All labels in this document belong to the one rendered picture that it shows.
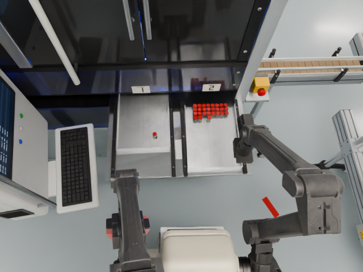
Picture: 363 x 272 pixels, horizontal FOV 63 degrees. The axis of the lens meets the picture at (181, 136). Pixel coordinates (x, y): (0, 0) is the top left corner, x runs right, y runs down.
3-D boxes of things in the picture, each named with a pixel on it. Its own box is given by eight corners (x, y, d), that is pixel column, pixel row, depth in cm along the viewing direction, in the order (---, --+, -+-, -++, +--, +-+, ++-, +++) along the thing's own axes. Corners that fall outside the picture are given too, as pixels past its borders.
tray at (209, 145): (184, 107, 156) (184, 104, 153) (233, 106, 157) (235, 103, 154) (187, 170, 142) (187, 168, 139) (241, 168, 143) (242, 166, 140)
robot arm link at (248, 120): (243, 136, 98) (268, 135, 99) (238, 106, 103) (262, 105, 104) (234, 149, 109) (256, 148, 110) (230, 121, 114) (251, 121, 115)
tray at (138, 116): (119, 91, 159) (118, 88, 155) (168, 90, 160) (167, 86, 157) (116, 151, 145) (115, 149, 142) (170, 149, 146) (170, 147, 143)
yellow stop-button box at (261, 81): (250, 81, 154) (253, 73, 147) (263, 81, 154) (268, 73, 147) (251, 94, 151) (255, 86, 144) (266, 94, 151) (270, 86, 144)
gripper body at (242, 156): (249, 139, 119) (253, 131, 112) (252, 163, 115) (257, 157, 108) (233, 139, 119) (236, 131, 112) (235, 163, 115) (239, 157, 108)
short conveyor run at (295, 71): (240, 89, 165) (247, 73, 151) (237, 66, 172) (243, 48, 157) (361, 86, 168) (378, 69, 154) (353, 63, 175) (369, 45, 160)
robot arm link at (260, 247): (255, 258, 95) (271, 256, 95) (257, 229, 92) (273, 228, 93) (245, 241, 103) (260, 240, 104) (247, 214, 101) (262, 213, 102)
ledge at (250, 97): (241, 80, 166) (242, 79, 164) (264, 80, 166) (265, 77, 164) (244, 102, 160) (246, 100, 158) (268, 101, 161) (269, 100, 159)
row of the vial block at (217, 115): (192, 115, 154) (193, 111, 150) (227, 115, 155) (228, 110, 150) (193, 119, 153) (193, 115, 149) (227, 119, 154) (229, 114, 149)
